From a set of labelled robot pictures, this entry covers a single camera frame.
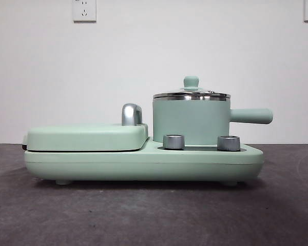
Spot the mint green pot with handle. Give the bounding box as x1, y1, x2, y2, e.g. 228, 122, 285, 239
152, 97, 274, 145

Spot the glass lid with green knob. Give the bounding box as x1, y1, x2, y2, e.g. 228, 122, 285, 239
153, 75, 232, 100

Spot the chrome griddle cover handle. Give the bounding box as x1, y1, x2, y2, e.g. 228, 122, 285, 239
121, 103, 144, 127

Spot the silver control knob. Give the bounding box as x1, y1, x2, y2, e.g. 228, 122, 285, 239
163, 134, 184, 150
217, 135, 241, 151

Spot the mint green griddle cover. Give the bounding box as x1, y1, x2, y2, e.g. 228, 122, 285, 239
22, 122, 149, 152

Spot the mint green breakfast machine base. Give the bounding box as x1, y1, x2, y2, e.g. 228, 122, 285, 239
23, 136, 264, 186

